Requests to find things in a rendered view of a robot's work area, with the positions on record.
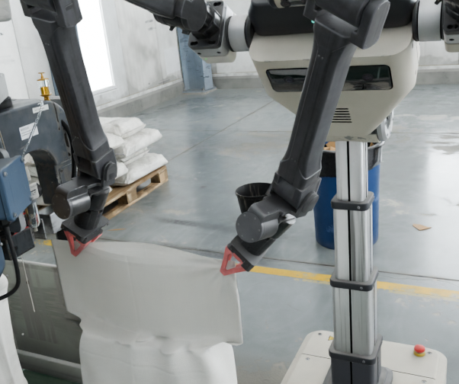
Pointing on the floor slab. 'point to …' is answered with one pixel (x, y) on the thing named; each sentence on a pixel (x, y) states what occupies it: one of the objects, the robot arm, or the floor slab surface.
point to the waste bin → (326, 226)
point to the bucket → (251, 194)
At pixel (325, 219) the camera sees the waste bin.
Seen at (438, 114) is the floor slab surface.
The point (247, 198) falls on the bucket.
